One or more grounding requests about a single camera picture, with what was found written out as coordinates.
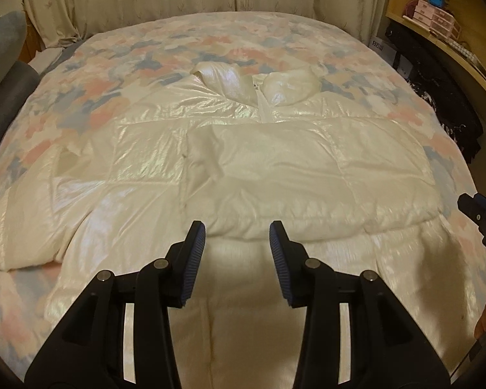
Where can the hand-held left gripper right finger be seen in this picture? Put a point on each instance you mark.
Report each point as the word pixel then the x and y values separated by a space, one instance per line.
pixel 278 259

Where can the black bag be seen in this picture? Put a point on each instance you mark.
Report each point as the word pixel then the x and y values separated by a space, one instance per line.
pixel 449 101

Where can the floral bedspread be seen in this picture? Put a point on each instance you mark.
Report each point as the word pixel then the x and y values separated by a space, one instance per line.
pixel 145 48

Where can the white printed box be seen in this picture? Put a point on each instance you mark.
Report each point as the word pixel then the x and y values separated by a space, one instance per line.
pixel 382 48

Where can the dark grey bolster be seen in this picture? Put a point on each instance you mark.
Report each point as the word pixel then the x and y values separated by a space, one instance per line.
pixel 8 101

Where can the pink drawer organizer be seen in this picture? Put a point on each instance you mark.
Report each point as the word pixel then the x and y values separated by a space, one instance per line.
pixel 437 18

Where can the black and white patterned cloth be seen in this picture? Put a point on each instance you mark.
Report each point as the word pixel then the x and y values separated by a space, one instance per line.
pixel 427 93

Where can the white keyboard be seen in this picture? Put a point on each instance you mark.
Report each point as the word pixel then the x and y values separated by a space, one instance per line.
pixel 463 52

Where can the white puffer jacket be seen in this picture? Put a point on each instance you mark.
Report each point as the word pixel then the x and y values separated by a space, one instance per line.
pixel 267 170

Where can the brown wooden furniture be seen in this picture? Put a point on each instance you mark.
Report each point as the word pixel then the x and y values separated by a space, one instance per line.
pixel 30 46

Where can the small blue box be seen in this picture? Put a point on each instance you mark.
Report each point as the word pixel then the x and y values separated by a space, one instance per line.
pixel 436 0

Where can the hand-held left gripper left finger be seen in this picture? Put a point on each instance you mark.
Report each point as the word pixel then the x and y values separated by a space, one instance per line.
pixel 196 259

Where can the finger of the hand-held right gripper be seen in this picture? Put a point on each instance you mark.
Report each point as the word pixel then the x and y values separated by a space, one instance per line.
pixel 484 214

